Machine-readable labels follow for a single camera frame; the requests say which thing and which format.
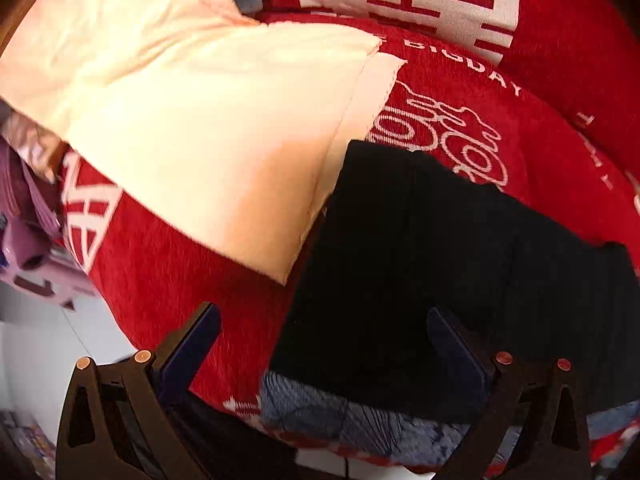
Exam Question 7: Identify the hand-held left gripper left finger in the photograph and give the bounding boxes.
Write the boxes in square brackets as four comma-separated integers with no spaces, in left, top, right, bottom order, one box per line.
[56,302,223,480]

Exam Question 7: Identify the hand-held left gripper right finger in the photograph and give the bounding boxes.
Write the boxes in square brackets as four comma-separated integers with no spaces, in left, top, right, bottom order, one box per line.
[426,307,593,480]

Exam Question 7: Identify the red printed blanket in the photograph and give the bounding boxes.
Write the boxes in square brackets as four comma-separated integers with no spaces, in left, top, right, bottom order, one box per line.
[60,10,640,466]

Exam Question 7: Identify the colourful printed packets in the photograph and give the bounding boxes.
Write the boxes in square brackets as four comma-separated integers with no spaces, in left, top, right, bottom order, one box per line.
[0,410,56,476]

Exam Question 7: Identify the black pants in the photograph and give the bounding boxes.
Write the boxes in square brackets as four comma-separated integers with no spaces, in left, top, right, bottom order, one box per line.
[259,139,640,466]

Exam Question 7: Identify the cream cloth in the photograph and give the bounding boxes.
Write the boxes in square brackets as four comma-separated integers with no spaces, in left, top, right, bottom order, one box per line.
[0,0,407,286]

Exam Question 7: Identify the red printed pillow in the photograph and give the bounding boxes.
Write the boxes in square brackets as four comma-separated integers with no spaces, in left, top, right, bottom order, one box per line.
[260,0,640,171]

